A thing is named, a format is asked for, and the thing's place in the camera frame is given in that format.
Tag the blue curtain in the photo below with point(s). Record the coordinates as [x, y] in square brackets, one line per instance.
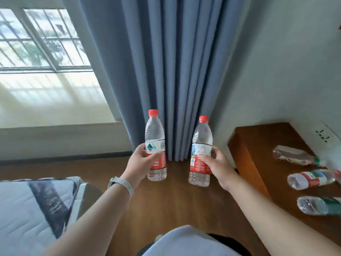
[170, 71]

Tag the person's white shirt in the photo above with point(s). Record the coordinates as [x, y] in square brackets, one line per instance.
[186, 242]

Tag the white quilted mattress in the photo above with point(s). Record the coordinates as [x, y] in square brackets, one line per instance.
[29, 213]

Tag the person's right hand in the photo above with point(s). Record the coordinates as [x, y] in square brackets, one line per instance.
[221, 167]

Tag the red-capped water bottle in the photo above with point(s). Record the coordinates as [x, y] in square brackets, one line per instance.
[201, 146]
[155, 141]

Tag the white wall socket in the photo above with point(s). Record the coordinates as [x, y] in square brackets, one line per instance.
[323, 135]

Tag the window with white frame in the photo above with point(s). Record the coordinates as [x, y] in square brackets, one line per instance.
[40, 45]

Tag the silver wristwatch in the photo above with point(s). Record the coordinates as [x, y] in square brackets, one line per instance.
[121, 183]

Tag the person's left thumb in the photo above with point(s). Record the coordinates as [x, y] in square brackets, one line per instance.
[155, 157]

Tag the person's left forearm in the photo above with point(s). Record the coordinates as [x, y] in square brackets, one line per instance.
[90, 223]

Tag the person's right thumb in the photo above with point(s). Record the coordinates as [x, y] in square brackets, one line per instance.
[205, 158]

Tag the red-labelled lying water bottle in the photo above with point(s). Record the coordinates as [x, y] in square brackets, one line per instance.
[311, 179]

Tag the green-labelled lying plastic bottle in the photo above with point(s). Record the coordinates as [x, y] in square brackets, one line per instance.
[319, 205]

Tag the wooden bedside table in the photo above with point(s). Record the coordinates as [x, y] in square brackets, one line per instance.
[282, 178]

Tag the person's right forearm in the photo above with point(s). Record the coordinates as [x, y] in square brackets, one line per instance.
[279, 221]

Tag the person's left hand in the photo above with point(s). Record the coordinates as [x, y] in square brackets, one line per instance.
[137, 165]

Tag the green-capped clear plastic bottle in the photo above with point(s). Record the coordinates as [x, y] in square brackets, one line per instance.
[295, 155]

